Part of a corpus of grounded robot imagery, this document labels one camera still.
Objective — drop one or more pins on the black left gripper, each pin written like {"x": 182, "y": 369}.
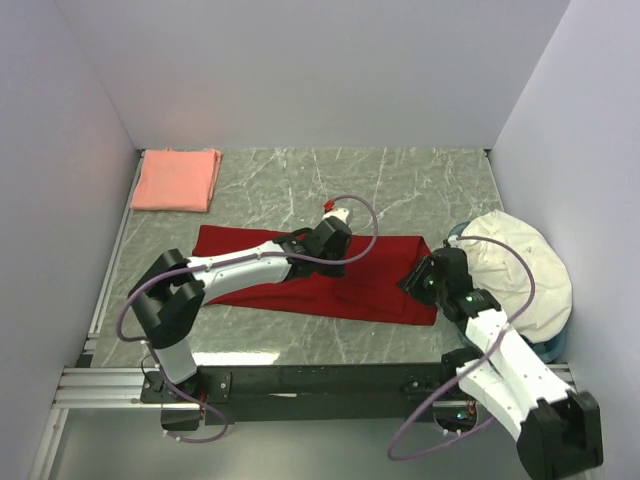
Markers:
{"x": 335, "y": 271}

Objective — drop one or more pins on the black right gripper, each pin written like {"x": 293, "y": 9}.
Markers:
{"x": 411, "y": 282}

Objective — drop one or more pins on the red t shirt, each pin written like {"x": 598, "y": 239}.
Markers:
{"x": 368, "y": 291}

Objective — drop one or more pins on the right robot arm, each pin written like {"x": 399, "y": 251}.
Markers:
{"x": 557, "y": 429}

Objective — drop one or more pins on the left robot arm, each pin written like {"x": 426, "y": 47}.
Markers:
{"x": 166, "y": 301}

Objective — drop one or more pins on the white crumpled t shirt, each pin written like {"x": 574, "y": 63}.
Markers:
{"x": 512, "y": 260}

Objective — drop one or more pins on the blue plastic basket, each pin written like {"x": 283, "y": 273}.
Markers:
{"x": 548, "y": 351}

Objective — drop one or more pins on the black base beam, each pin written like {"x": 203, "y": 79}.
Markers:
{"x": 296, "y": 393}

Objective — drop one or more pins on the folded pink t shirt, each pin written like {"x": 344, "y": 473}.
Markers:
{"x": 172, "y": 180}

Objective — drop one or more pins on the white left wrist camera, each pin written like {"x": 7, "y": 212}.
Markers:
{"x": 337, "y": 215}

